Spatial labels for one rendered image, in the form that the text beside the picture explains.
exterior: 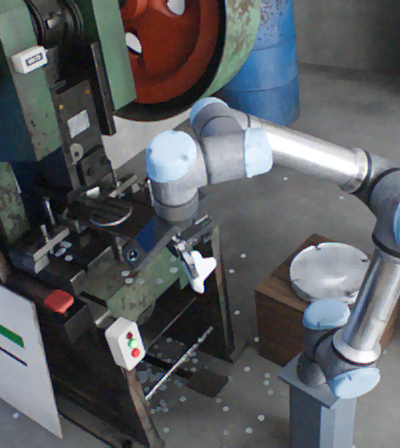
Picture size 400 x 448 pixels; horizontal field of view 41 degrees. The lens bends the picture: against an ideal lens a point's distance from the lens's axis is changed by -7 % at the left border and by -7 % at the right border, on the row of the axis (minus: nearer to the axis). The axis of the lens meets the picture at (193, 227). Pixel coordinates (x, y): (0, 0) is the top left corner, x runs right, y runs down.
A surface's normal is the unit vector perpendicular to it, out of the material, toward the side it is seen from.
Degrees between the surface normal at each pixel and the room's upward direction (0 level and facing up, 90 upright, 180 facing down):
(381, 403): 0
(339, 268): 0
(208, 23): 90
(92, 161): 90
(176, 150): 23
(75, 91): 90
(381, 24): 90
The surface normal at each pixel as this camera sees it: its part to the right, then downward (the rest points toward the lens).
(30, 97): 0.81, 0.24
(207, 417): -0.14, -0.81
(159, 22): -0.58, 0.54
